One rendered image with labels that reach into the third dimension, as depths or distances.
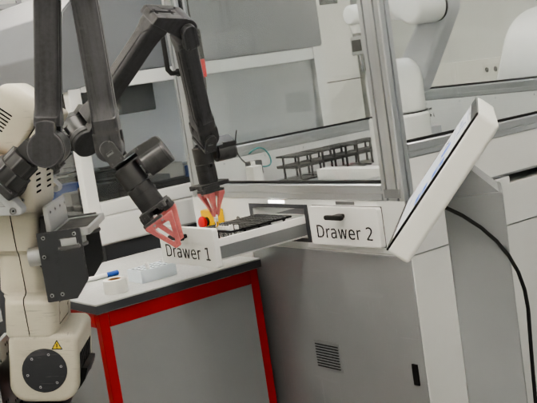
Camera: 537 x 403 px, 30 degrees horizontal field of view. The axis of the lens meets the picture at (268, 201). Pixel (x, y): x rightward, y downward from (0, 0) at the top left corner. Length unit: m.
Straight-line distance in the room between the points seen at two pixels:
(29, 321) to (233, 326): 0.91
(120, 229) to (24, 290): 1.29
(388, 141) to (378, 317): 0.50
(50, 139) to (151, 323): 0.96
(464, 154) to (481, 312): 0.39
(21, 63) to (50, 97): 1.67
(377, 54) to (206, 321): 0.99
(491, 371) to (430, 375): 0.60
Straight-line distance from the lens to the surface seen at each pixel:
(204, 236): 2.77
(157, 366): 2.99
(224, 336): 3.10
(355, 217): 2.75
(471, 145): 1.88
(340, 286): 2.89
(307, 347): 3.10
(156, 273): 3.05
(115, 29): 3.69
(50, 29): 2.17
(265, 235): 2.86
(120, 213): 3.67
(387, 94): 2.60
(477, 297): 2.12
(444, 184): 1.89
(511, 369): 2.16
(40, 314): 2.37
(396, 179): 2.64
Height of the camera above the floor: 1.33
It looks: 7 degrees down
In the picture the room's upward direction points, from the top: 9 degrees counter-clockwise
